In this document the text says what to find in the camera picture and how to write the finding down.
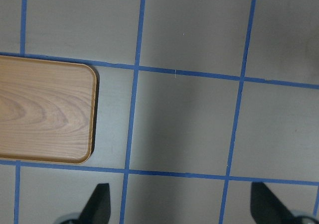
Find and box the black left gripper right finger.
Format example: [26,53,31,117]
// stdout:
[250,182,295,224]

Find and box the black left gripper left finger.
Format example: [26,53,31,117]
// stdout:
[79,183,111,224]

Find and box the wooden tray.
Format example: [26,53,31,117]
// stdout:
[0,56,99,164]

